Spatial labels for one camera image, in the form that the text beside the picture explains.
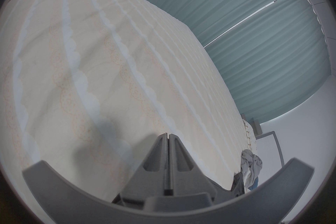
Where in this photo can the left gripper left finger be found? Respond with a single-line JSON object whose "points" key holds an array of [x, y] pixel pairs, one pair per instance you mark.
{"points": [[154, 178]]}

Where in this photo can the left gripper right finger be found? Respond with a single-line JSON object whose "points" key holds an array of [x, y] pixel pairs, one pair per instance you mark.
{"points": [[183, 178]]}

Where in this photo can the black shorts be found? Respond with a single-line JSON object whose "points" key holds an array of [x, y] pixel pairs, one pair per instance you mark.
{"points": [[237, 183]]}

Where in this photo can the pile of clothes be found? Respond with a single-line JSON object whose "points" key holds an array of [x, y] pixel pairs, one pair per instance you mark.
{"points": [[250, 165]]}

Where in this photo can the bed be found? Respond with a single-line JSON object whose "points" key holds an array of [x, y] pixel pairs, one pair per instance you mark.
{"points": [[105, 60]]}

